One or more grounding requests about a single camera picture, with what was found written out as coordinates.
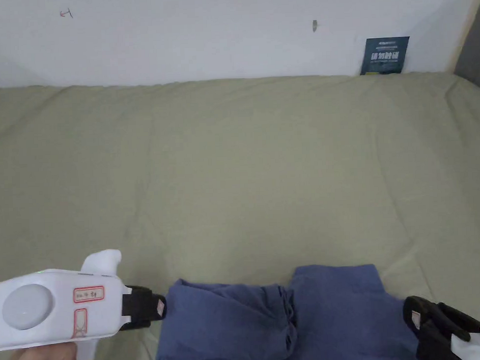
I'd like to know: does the bed with pale green sheet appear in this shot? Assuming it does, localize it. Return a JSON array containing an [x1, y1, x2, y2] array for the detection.
[[0, 68, 480, 360]]

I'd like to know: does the dark blue garment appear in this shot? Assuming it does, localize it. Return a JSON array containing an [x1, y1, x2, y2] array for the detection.
[[152, 261, 424, 360]]

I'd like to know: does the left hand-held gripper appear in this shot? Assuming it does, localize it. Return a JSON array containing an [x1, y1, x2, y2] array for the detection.
[[0, 247, 169, 360]]

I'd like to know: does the dark blue printed card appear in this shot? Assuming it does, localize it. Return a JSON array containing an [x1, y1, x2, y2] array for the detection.
[[358, 36, 412, 76]]

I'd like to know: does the grey padded headboard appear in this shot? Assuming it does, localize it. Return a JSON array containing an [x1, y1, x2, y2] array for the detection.
[[451, 3, 480, 99]]

